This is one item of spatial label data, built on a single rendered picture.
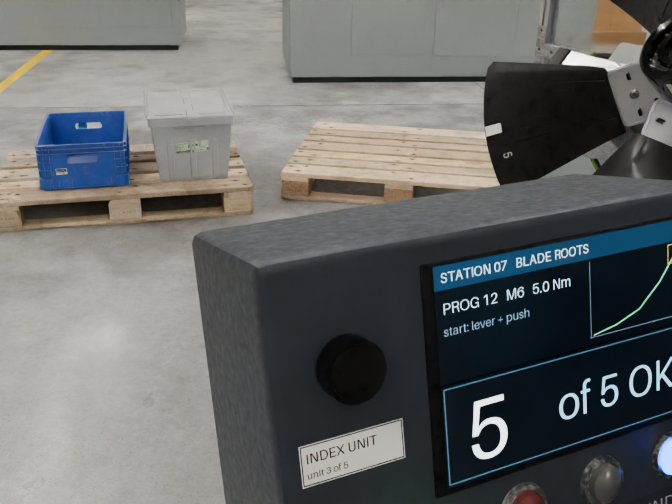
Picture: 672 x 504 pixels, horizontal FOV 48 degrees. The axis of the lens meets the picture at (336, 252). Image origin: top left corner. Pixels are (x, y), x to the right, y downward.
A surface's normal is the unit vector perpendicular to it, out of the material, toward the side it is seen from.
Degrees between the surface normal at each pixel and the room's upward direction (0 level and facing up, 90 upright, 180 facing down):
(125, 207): 90
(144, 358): 0
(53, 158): 90
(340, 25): 90
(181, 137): 96
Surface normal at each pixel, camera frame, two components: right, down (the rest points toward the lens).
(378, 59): 0.11, 0.42
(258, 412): -0.91, 0.16
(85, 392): 0.02, -0.91
